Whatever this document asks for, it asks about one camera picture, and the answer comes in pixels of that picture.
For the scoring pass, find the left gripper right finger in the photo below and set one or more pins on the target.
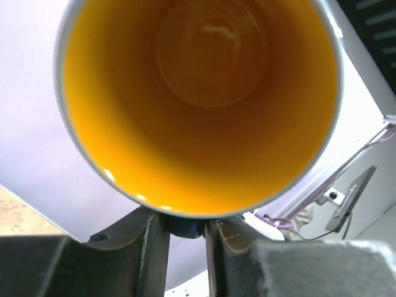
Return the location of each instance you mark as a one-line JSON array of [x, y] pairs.
[[243, 262]]

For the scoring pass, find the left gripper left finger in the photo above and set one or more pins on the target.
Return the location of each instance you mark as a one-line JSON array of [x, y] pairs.
[[128, 258]]

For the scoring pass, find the blue butterfly mug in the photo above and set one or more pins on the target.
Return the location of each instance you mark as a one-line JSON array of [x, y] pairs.
[[199, 109]]

